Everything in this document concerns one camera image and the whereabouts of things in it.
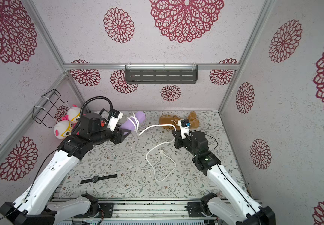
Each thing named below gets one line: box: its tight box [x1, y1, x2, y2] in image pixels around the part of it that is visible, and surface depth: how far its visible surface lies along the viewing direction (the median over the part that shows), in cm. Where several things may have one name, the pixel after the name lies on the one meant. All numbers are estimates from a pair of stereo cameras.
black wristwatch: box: [80, 173, 118, 184], surface depth 87 cm
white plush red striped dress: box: [53, 120, 74, 140], surface depth 86 cm
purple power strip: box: [120, 111, 146, 131], surface depth 70 cm
